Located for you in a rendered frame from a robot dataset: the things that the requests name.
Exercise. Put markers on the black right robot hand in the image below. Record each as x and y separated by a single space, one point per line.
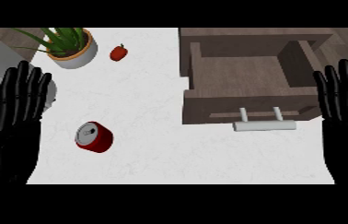
337 111

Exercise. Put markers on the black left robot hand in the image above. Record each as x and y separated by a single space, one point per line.
19 117

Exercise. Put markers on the red soda can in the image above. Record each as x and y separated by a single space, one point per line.
95 137

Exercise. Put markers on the brown wooden drawer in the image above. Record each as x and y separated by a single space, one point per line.
251 86

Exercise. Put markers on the grey round object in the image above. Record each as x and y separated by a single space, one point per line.
49 95

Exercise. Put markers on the potted green plant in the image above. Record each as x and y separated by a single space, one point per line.
69 46

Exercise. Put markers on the brown wooden cabinet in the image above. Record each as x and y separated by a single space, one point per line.
259 40

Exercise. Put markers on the red pepper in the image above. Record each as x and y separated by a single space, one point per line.
119 53

